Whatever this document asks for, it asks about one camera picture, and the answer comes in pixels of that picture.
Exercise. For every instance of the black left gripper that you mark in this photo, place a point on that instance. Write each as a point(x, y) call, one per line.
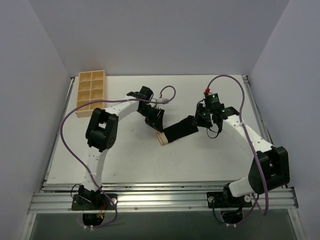
point(154, 118)

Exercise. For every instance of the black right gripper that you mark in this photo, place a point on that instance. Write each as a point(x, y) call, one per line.
point(199, 117)

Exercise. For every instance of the black underwear with beige waistband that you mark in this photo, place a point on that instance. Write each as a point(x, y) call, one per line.
point(177, 131)

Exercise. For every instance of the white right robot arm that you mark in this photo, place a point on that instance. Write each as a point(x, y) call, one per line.
point(270, 164)

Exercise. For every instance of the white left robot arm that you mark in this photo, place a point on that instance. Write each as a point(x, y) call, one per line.
point(101, 135)

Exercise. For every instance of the wooden compartment tray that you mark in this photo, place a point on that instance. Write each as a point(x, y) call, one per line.
point(91, 87)

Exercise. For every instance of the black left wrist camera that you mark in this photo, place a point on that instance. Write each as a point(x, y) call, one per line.
point(145, 93)

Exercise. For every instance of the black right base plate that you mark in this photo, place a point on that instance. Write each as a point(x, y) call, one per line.
point(220, 200)

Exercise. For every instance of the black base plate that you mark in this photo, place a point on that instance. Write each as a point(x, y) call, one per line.
point(220, 200)
point(95, 203)

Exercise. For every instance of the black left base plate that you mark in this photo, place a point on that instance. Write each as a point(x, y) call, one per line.
point(95, 203)

